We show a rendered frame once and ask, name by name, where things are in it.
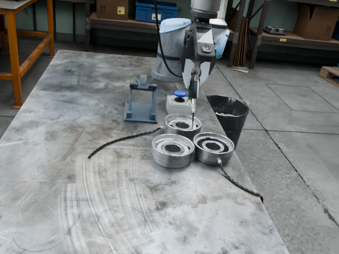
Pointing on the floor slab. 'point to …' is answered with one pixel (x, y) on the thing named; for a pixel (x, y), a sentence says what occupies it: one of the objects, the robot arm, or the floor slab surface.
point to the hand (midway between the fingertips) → (193, 86)
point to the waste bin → (239, 107)
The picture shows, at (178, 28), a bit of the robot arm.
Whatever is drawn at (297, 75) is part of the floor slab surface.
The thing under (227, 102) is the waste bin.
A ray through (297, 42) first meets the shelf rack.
